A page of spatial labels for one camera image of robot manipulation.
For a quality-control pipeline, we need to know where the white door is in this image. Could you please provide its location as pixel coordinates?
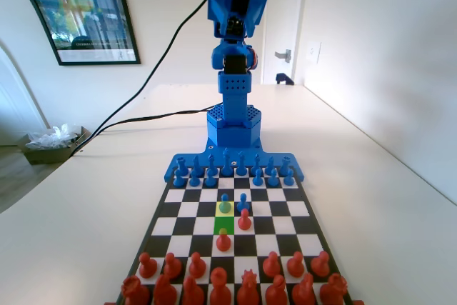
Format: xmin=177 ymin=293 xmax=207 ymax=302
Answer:
xmin=262 ymin=0 xmax=306 ymax=86

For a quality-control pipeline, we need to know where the small blue clamp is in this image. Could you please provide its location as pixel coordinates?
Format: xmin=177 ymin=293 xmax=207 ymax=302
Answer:
xmin=275 ymin=72 xmax=296 ymax=86

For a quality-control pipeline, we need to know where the black framed poster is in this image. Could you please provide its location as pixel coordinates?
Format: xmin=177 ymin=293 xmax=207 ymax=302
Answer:
xmin=0 ymin=0 xmax=142 ymax=66

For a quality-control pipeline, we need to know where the blue king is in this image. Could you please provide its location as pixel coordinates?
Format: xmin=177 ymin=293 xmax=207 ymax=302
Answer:
xmin=221 ymin=147 xmax=233 ymax=177

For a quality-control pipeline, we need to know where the blue queen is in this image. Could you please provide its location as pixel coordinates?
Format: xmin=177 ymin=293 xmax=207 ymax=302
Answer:
xmin=236 ymin=151 xmax=248 ymax=177

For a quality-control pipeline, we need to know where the white arched panel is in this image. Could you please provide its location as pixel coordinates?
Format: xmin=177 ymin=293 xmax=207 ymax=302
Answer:
xmin=0 ymin=0 xmax=60 ymax=147

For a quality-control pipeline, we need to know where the clear plastic bag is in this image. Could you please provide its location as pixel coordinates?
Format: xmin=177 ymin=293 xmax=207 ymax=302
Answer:
xmin=25 ymin=123 xmax=81 ymax=151

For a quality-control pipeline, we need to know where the red pawn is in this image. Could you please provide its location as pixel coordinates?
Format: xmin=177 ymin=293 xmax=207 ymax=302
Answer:
xmin=138 ymin=251 xmax=158 ymax=279
xmin=286 ymin=251 xmax=306 ymax=277
xmin=188 ymin=251 xmax=207 ymax=279
xmin=237 ymin=209 xmax=251 ymax=231
xmin=310 ymin=250 xmax=331 ymax=277
xmin=216 ymin=228 xmax=231 ymax=252
xmin=262 ymin=251 xmax=282 ymax=277
xmin=163 ymin=253 xmax=183 ymax=280

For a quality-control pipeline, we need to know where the black and white chessboard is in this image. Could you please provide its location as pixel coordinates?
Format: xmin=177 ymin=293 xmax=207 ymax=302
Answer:
xmin=114 ymin=172 xmax=354 ymax=305

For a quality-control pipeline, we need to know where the cardboard box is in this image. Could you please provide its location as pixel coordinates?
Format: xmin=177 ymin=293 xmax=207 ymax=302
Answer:
xmin=17 ymin=125 xmax=92 ymax=166

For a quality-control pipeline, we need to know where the red king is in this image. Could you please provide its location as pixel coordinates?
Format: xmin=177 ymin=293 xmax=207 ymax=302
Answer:
xmin=209 ymin=267 xmax=233 ymax=305

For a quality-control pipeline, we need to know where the red queen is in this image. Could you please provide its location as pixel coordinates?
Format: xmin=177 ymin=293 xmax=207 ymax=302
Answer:
xmin=237 ymin=269 xmax=261 ymax=305

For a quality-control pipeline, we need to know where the red bishop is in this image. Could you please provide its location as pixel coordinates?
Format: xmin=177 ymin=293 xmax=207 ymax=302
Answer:
xmin=264 ymin=274 xmax=289 ymax=305
xmin=181 ymin=275 xmax=206 ymax=305

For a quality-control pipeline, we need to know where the red knight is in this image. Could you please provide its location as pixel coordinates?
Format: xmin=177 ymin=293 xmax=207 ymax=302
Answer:
xmin=153 ymin=273 xmax=179 ymax=305
xmin=291 ymin=272 xmax=317 ymax=305

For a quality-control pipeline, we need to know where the red rook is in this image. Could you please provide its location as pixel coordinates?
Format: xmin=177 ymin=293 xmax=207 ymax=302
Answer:
xmin=120 ymin=274 xmax=151 ymax=305
xmin=319 ymin=272 xmax=349 ymax=305

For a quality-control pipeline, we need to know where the long black cable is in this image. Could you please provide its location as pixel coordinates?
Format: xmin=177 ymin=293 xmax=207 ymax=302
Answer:
xmin=71 ymin=0 xmax=210 ymax=158

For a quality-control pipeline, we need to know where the red servo wire bundle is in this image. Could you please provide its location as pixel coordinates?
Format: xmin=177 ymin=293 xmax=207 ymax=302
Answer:
xmin=248 ymin=46 xmax=260 ymax=71

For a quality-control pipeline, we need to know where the white wall switch plate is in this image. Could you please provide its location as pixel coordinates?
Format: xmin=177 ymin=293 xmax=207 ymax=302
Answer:
xmin=306 ymin=41 xmax=322 ymax=65

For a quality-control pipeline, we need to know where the black power cable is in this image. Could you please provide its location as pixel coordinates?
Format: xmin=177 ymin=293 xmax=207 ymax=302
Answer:
xmin=80 ymin=104 xmax=219 ymax=152

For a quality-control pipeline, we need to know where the blue arm base plate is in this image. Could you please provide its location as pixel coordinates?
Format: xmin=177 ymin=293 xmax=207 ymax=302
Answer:
xmin=163 ymin=140 xmax=306 ymax=183

